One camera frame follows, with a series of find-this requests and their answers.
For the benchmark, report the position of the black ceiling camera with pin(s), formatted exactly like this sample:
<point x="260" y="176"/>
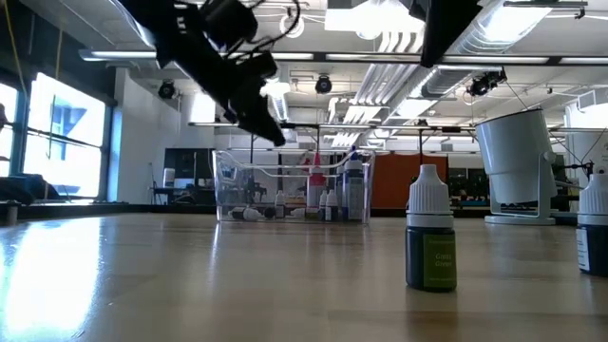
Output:
<point x="484" y="84"/>

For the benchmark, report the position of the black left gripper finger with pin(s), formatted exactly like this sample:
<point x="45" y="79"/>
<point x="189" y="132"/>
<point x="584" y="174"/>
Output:
<point x="254" y="116"/>

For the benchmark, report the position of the short grey post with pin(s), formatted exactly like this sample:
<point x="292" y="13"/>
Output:
<point x="12" y="214"/>

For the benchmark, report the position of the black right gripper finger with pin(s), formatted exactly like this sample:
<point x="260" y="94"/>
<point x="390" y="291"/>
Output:
<point x="442" y="28"/>

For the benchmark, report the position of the large red food colouring bottle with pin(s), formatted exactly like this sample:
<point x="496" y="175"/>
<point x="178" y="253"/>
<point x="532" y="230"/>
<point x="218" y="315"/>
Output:
<point x="317" y="178"/>

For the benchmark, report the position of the small dark blue dropper bottle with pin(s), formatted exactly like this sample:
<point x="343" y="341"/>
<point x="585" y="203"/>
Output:
<point x="594" y="247"/>

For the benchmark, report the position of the clear plastic bin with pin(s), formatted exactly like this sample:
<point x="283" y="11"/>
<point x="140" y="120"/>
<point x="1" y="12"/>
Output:
<point x="237" y="190"/>

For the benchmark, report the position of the orange partition panel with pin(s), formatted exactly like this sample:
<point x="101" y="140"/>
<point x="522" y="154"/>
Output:
<point x="394" y="180"/>

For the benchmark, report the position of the dark cloth bundle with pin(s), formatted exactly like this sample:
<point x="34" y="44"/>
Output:
<point x="28" y="187"/>

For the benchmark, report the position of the black ceiling spotlight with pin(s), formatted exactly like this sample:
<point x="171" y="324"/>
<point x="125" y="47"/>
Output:
<point x="323" y="84"/>
<point x="166" y="89"/>

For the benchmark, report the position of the black monitor screen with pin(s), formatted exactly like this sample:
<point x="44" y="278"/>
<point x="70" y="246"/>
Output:
<point x="187" y="164"/>

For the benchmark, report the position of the black clamp rod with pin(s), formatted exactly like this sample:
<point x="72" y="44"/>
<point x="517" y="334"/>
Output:
<point x="577" y="166"/>

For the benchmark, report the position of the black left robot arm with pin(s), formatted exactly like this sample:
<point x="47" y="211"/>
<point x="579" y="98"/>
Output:
<point x="166" y="28"/>

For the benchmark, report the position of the large blue food colouring bottle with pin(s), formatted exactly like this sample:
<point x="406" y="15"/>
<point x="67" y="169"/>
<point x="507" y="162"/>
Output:
<point x="354" y="199"/>

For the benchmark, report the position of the silver ribbed ventilation duct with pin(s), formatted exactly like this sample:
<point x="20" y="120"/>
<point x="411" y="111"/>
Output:
<point x="470" y="45"/>

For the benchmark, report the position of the small grass green label bottle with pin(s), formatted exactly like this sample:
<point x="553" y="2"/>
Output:
<point x="427" y="266"/>

